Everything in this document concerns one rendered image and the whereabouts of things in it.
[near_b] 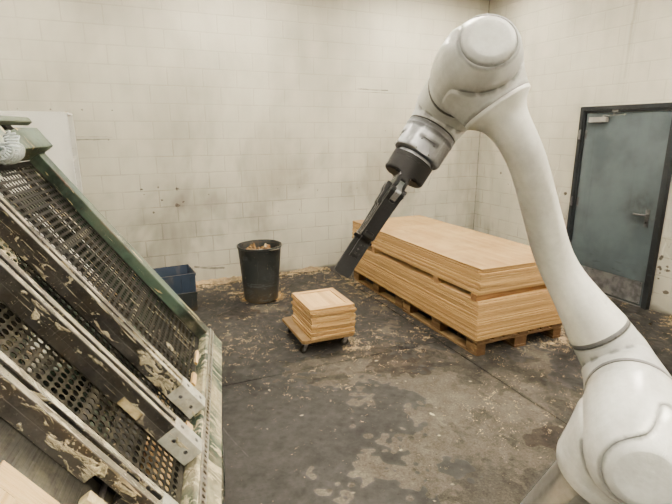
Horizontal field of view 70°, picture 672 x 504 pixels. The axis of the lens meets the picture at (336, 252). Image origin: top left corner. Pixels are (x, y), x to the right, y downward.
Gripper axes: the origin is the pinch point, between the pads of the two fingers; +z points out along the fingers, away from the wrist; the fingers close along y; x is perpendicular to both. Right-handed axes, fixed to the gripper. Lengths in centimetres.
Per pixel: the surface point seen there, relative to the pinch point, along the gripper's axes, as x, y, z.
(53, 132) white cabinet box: -229, -334, 42
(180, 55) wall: -237, -486, -95
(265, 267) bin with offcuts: -24, -449, 55
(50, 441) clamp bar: -31, -23, 69
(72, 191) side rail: -105, -138, 40
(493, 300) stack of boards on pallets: 157, -313, -38
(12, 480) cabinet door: -30, -9, 70
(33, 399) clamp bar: -38, -21, 61
